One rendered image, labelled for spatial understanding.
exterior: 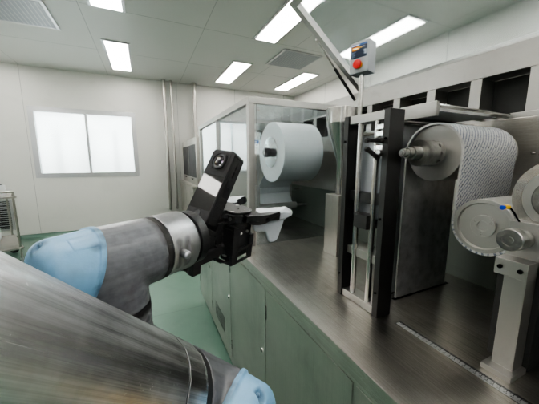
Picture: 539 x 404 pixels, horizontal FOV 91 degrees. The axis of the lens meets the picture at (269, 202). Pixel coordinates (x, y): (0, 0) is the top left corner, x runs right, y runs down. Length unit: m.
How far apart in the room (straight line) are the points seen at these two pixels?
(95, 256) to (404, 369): 0.60
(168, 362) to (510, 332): 0.65
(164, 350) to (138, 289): 0.13
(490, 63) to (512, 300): 0.73
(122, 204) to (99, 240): 5.49
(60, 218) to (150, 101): 2.64
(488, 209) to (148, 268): 0.67
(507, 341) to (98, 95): 5.80
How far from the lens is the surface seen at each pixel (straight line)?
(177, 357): 0.19
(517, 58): 1.13
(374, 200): 0.75
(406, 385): 0.66
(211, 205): 0.37
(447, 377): 0.71
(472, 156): 0.79
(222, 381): 0.24
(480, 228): 0.75
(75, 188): 5.83
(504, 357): 0.76
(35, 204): 6.00
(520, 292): 0.70
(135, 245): 0.29
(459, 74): 1.20
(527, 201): 0.70
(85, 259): 0.27
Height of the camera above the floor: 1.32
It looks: 9 degrees down
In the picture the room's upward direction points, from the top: straight up
